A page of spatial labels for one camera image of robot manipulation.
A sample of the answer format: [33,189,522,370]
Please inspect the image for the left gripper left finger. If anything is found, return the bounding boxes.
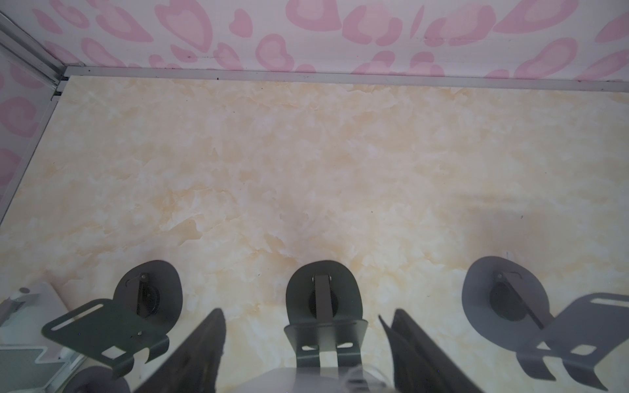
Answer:
[136,308,226,393]

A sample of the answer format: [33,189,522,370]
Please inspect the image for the left corner aluminium post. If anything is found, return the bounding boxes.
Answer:
[1,13,67,88]

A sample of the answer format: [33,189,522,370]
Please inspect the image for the white phone stand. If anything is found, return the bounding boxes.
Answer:
[1,282,85,392]

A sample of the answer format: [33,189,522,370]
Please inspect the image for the black phone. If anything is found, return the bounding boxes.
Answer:
[229,365,397,393]

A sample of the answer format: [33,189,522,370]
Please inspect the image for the dark stand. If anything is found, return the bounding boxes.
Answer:
[462,256,628,391]
[41,260,183,380]
[284,260,368,368]

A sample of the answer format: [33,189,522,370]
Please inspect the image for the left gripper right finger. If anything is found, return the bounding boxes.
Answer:
[381,309,481,393]

